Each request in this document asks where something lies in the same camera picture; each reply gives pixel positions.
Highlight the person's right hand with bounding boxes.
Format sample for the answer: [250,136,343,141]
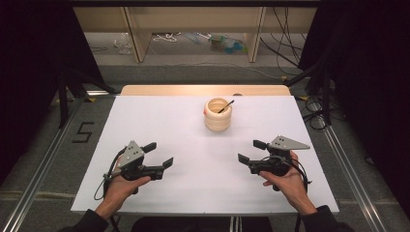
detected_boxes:
[259,151,318,217]

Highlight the cream ribbed pen holder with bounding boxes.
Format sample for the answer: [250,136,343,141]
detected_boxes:
[203,97,233,132]

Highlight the black curtain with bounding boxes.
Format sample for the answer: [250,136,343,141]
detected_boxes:
[298,0,410,211]
[0,0,104,187]

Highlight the black pen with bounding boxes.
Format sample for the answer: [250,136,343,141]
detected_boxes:
[218,100,235,114]

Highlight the aluminium floor rail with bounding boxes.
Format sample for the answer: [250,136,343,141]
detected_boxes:
[318,125,390,232]
[0,96,85,232]

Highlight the colourful plastic bag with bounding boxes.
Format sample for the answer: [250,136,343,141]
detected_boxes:
[208,33,248,55]

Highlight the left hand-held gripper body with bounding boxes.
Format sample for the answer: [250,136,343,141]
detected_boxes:
[110,140,164,182]

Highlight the black metal stand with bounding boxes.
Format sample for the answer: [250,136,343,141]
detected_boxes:
[57,66,117,130]
[283,59,334,128]

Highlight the wooden shelf unit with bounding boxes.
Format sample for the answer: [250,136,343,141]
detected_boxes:
[73,6,318,64]

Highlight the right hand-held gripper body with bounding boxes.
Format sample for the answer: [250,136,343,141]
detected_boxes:
[248,135,311,178]

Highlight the person's left hand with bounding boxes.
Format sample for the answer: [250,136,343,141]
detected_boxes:
[95,173,152,220]

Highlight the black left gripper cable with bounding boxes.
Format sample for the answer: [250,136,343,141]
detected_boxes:
[94,148,127,201]

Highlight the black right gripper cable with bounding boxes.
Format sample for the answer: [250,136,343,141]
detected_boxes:
[262,155,313,195]

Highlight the black floor cable coil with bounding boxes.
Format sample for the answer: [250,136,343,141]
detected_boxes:
[302,96,327,131]

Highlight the black hanging cables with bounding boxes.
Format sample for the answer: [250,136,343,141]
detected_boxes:
[259,6,308,77]

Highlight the white rope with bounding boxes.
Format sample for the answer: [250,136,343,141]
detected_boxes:
[152,32,179,44]

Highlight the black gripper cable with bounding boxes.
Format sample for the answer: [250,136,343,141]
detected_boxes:
[262,155,313,195]
[94,148,127,201]

